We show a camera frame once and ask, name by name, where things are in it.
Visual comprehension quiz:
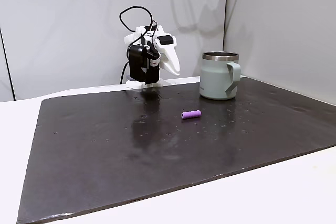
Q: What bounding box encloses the pale green metal-rimmed mug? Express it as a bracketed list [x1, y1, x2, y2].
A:
[199, 51, 242, 101]

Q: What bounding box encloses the purple pen grip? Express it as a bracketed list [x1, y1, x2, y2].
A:
[180, 109, 202, 120]

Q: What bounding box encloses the black table mat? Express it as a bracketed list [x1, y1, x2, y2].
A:
[16, 76, 336, 224]

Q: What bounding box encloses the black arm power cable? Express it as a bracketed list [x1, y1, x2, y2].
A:
[120, 62, 130, 85]

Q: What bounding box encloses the black looped camera cable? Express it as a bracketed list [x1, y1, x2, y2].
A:
[119, 5, 159, 47]

